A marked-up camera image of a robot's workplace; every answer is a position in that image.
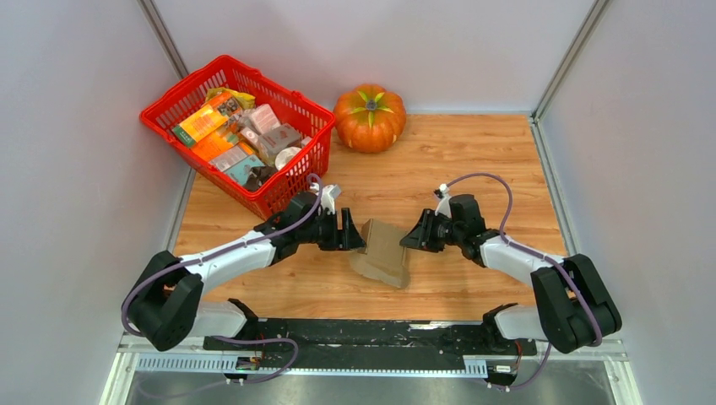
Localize grey pink box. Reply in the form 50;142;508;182
258;124;302;160

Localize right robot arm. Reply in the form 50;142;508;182
400;194;622;354

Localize orange snack box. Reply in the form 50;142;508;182
171;96;241;148

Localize brown cardboard box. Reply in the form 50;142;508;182
349;219;410;289

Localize teal box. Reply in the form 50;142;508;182
224;155;265;186

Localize orange pumpkin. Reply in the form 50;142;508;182
333;84;407;154

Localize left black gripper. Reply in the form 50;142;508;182
297;208;367;251

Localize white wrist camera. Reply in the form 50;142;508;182
433;183;452;219
320;184;342;214

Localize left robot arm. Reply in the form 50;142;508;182
122;191;366;352

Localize white tape roll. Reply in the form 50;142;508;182
274;147;301;170

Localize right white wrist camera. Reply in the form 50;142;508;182
433;183;452;219

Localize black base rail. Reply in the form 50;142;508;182
202;317;538;373

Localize red plastic shopping basket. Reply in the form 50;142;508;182
139;55;335;219

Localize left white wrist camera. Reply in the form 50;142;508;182
320;184;342;214

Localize yellow snack bag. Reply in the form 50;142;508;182
204;87;256;110

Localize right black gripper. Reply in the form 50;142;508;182
399;208;464;254

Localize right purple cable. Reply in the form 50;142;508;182
442;171;604;348

